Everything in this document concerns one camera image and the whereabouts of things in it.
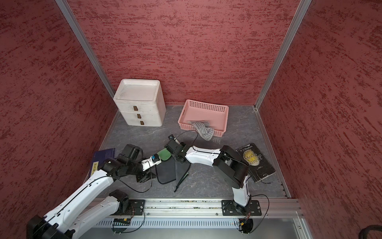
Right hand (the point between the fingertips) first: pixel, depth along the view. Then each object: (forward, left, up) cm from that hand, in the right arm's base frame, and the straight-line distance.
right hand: (180, 152), depth 92 cm
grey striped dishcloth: (+12, -16, +6) cm, 21 cm away
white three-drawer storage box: (+23, +24, +22) cm, 40 cm away
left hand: (-15, +14, +6) cm, 21 cm away
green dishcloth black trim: (-10, +6, -2) cm, 12 cm away
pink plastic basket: (+32, -27, -2) cm, 42 cm away
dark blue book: (-1, +52, -2) cm, 52 cm away
